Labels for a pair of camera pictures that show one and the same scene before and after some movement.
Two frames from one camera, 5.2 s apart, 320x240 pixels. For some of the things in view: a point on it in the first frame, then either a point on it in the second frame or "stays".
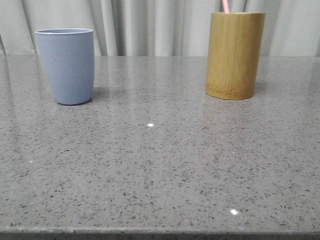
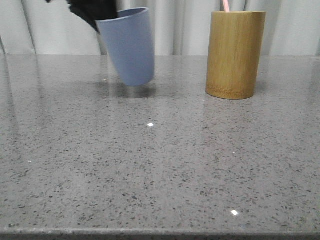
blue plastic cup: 69,54 -> 128,35
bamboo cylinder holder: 234,49 stays
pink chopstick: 226,6 stays
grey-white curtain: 289,28 stays
